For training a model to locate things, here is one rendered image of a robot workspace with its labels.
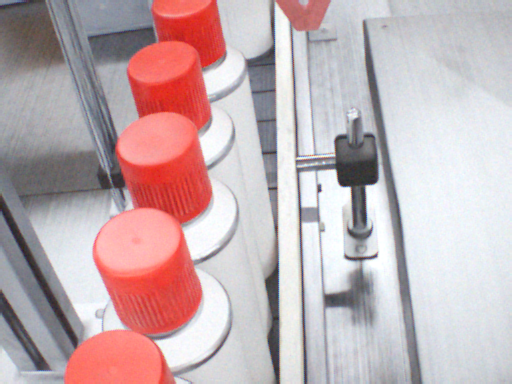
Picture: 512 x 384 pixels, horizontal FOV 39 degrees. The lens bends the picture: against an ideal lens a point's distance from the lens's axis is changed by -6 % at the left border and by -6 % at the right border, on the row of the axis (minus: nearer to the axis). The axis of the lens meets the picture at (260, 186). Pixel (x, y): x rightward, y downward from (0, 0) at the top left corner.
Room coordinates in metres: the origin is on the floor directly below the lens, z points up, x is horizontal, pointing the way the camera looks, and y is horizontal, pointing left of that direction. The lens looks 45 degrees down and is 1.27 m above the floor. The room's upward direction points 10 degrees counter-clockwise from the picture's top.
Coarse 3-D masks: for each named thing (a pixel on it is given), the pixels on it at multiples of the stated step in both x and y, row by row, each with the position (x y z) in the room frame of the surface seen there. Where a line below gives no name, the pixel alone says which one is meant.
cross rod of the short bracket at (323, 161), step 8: (296, 160) 0.39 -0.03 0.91; (304, 160) 0.38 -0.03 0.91; (312, 160) 0.38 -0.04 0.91; (320, 160) 0.38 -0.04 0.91; (328, 160) 0.38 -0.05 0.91; (296, 168) 0.38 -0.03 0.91; (304, 168) 0.38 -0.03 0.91; (312, 168) 0.38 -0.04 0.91; (320, 168) 0.38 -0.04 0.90; (328, 168) 0.38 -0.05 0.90
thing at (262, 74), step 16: (272, 32) 0.60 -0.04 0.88; (256, 64) 0.55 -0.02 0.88; (272, 64) 0.55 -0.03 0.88; (256, 80) 0.53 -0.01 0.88; (272, 80) 0.52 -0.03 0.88; (256, 96) 0.50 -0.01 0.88; (272, 96) 0.50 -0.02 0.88; (256, 112) 0.48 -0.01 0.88; (272, 112) 0.48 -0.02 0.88; (272, 128) 0.46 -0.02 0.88; (272, 144) 0.44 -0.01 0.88; (272, 160) 0.42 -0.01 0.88; (272, 176) 0.41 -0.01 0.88; (272, 192) 0.39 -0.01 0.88; (272, 208) 0.37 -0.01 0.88; (272, 288) 0.30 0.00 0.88; (272, 304) 0.29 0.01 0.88; (272, 336) 0.27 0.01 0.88; (272, 352) 0.25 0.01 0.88
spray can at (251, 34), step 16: (224, 0) 0.56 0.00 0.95; (240, 0) 0.55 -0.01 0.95; (256, 0) 0.56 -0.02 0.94; (224, 16) 0.56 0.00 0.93; (240, 16) 0.55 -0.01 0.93; (256, 16) 0.56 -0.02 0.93; (224, 32) 0.56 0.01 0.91; (240, 32) 0.55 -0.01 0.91; (256, 32) 0.56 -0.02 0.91; (240, 48) 0.55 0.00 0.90; (256, 48) 0.55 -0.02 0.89; (272, 48) 0.57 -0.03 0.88
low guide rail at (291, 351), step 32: (288, 32) 0.54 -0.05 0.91; (288, 64) 0.49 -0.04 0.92; (288, 96) 0.45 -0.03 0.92; (288, 128) 0.42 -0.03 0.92; (288, 160) 0.38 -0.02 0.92; (288, 192) 0.35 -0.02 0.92; (288, 224) 0.33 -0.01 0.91; (288, 256) 0.30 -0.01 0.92; (288, 288) 0.27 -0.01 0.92; (288, 320) 0.25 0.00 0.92; (288, 352) 0.23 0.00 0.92
